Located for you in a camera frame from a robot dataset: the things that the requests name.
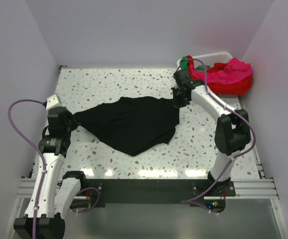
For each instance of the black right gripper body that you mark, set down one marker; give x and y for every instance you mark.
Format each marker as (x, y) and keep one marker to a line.
(178, 100)

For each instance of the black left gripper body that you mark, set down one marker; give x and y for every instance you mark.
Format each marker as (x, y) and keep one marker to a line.
(72, 124)

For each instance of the black t shirt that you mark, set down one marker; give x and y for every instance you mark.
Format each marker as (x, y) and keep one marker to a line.
(131, 125)

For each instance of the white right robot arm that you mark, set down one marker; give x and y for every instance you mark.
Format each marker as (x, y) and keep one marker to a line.
(232, 132)

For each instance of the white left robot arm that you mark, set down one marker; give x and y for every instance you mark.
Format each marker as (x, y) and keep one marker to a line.
(44, 217)

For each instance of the green t shirt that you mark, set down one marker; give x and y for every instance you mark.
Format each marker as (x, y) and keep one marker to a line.
(185, 63)

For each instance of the white plastic laundry basket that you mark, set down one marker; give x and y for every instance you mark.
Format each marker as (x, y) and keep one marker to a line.
(207, 59)

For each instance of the red t shirt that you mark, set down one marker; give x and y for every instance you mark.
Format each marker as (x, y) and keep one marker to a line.
(237, 89)

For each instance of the pink t shirt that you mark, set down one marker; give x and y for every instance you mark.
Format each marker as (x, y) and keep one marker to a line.
(234, 72)

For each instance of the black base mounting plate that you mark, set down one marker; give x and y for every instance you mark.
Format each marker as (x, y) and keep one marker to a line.
(100, 192)

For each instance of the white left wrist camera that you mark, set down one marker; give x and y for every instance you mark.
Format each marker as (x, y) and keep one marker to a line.
(53, 101)

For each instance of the aluminium frame rail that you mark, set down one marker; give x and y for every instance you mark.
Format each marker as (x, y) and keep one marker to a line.
(244, 189)

